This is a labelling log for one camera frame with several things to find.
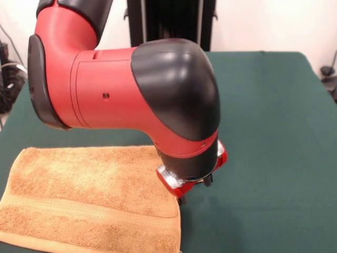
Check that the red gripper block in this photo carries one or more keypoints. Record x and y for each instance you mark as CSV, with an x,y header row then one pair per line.
x,y
180,191

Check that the tan terry towel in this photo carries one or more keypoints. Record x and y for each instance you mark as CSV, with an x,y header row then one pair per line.
x,y
79,197

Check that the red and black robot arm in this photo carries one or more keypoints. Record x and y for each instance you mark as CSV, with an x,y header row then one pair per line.
x,y
118,92

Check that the dark green table cloth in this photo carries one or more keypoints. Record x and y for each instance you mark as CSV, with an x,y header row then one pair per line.
x,y
276,158

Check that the dark stand foot with knob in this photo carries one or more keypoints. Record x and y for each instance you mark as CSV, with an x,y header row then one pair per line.
x,y
326,70
8,89

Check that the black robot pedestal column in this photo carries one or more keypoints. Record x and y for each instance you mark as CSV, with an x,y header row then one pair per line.
x,y
171,21

